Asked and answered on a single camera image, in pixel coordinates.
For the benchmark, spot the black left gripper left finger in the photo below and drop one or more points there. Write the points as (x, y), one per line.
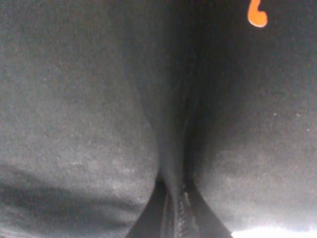
(154, 220)

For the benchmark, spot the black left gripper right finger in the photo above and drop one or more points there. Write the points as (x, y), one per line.
(209, 225)

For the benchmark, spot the black printed t-shirt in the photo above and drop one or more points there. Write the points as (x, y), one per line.
(99, 99)

